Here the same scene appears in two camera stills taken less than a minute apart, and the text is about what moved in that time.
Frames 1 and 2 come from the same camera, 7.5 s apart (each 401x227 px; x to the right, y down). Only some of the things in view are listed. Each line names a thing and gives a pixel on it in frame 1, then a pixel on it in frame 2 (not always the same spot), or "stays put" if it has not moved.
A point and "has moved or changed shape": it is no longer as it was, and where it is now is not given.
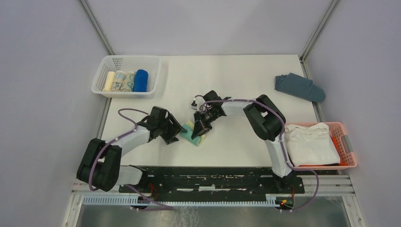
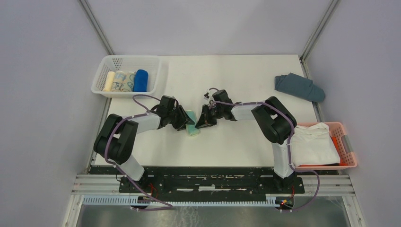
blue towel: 141,81 stays put
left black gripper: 175,128 → 184,119
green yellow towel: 189,126 has moved or changed shape
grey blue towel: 297,85 stays put
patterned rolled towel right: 128,85 stays put
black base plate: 217,181 stays put
